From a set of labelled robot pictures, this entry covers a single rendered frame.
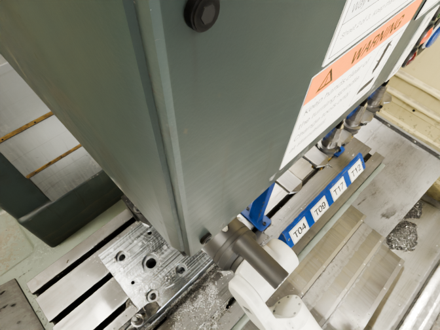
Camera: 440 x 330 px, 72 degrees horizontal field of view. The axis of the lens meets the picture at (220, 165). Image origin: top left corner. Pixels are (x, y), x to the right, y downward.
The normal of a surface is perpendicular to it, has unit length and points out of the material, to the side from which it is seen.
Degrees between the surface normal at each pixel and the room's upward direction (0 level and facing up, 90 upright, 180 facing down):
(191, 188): 90
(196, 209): 90
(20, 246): 0
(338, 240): 7
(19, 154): 90
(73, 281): 0
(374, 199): 24
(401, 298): 17
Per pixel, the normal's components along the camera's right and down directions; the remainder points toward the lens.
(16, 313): 0.32, -0.73
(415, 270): -0.18, -0.70
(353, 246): 0.13, -0.61
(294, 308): -0.56, -0.82
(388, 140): -0.26, -0.27
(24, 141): 0.69, 0.62
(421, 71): -0.72, 0.57
